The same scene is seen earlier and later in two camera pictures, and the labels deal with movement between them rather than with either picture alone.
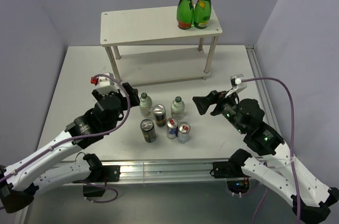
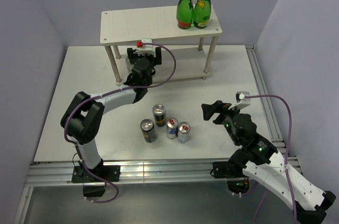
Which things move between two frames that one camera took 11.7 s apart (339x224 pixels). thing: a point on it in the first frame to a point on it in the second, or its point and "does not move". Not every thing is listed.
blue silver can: x=172 y=124 does not move
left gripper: x=134 y=100 to x=155 y=61
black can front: x=148 y=129 does not move
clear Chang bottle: x=145 y=106 to x=130 y=66
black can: x=159 y=111 does not move
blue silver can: x=184 y=132 does not move
